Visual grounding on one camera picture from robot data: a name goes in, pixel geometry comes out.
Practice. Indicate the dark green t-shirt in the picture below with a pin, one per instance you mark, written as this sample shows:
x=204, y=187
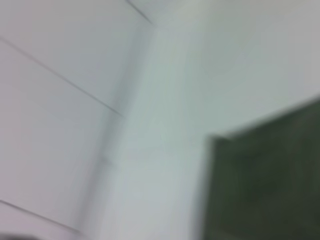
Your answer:
x=270, y=180

